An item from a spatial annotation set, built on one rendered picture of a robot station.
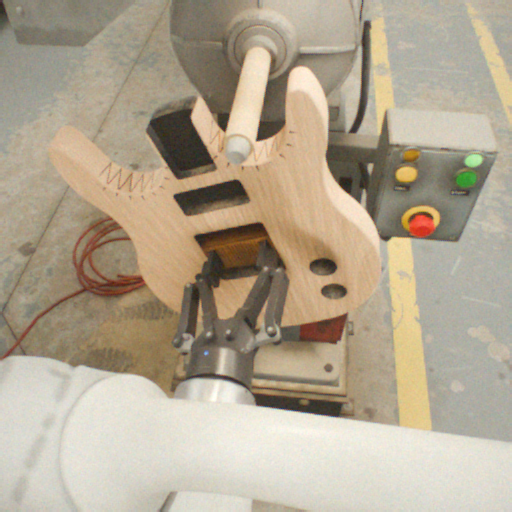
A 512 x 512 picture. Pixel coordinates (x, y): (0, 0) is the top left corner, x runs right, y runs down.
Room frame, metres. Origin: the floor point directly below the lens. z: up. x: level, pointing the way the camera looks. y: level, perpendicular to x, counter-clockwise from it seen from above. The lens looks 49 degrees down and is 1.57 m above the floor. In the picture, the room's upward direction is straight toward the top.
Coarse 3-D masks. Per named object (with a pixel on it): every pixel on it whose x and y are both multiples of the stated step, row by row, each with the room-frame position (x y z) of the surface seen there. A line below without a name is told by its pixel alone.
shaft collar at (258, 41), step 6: (252, 36) 0.62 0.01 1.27; (258, 36) 0.61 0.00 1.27; (264, 36) 0.61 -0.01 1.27; (246, 42) 0.61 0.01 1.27; (252, 42) 0.60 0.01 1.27; (258, 42) 0.60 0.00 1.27; (264, 42) 0.60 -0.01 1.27; (270, 42) 0.61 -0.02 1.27; (246, 48) 0.60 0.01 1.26; (252, 48) 0.60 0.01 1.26; (264, 48) 0.60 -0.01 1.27; (270, 48) 0.60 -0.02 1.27; (270, 54) 0.60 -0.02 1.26; (276, 54) 0.60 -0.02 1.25; (270, 66) 0.60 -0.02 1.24
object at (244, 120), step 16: (256, 48) 0.60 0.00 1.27; (256, 64) 0.56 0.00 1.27; (240, 80) 0.53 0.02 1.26; (256, 80) 0.52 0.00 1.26; (240, 96) 0.49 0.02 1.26; (256, 96) 0.49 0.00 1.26; (240, 112) 0.46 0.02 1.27; (256, 112) 0.47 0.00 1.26; (240, 128) 0.43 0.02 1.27; (256, 128) 0.44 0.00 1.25; (224, 144) 0.42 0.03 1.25
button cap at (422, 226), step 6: (420, 216) 0.58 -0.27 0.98; (414, 222) 0.57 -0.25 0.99; (420, 222) 0.56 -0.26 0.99; (426, 222) 0.56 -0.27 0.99; (432, 222) 0.57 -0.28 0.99; (414, 228) 0.56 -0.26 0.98; (420, 228) 0.56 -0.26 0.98; (426, 228) 0.56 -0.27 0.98; (432, 228) 0.56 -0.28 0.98; (414, 234) 0.56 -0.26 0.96; (420, 234) 0.56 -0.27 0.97; (426, 234) 0.56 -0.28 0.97
